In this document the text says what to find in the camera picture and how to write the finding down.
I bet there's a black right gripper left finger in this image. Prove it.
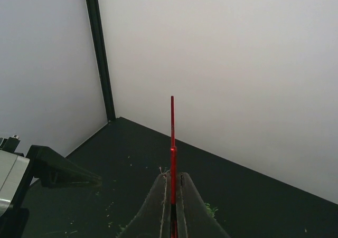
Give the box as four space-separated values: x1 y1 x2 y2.
118 173 171 238

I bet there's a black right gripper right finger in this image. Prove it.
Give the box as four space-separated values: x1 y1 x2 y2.
176 173 229 238

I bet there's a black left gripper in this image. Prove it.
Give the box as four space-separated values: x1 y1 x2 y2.
1 145 102 237

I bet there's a red star tree topper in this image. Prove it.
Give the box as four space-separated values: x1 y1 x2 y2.
171 96 177 237

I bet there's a small green christmas tree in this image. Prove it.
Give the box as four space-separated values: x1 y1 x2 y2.
119 203 218 234

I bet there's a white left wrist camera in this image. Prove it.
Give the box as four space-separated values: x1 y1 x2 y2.
1 135 30 216

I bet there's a black left rear frame post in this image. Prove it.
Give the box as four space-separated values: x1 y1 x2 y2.
86 0 116 123

